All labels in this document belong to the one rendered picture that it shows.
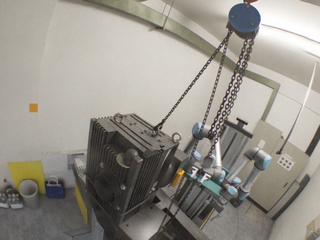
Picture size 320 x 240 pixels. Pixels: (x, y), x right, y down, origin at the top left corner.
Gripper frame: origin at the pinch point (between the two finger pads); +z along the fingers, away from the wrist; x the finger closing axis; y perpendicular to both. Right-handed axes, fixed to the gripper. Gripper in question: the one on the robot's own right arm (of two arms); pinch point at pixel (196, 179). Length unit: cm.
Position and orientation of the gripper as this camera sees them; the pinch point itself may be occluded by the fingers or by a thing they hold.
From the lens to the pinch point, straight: 88.9
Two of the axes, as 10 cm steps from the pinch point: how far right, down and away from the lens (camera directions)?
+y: -2.7, 8.9, 3.6
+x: -8.0, -4.1, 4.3
